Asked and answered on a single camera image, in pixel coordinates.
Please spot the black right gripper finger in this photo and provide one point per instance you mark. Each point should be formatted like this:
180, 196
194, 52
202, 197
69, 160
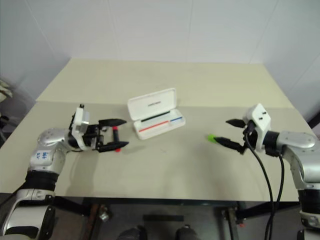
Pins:
230, 143
237, 122

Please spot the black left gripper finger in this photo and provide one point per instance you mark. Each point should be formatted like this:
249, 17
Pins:
112, 122
112, 146

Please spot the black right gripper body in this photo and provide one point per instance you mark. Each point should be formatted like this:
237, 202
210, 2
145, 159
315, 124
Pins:
252, 142

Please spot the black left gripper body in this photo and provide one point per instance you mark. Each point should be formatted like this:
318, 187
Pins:
92, 138

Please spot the red and black marker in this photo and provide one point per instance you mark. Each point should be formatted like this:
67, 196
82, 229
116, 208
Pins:
116, 136

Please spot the green highlighter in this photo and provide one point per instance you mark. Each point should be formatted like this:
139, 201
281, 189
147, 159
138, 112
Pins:
211, 138

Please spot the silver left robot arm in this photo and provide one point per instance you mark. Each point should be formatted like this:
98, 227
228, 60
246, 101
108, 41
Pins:
50, 140

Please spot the white open pencil case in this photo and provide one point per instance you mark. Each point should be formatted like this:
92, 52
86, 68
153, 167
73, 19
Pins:
152, 103

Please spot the thin black pen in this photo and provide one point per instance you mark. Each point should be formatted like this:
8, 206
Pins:
154, 116

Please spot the thin red pen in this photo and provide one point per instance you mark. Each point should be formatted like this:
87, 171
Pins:
155, 126

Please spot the cream table sheet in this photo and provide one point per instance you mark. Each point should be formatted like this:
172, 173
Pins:
162, 75

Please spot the silver metal fitting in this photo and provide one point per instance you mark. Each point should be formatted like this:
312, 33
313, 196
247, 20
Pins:
104, 217

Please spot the dark rounded shape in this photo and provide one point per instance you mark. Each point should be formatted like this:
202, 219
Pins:
132, 232
187, 232

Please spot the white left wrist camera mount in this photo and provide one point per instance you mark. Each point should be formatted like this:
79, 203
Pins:
81, 117

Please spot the black table frame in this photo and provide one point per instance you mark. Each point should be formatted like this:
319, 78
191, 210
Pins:
72, 203

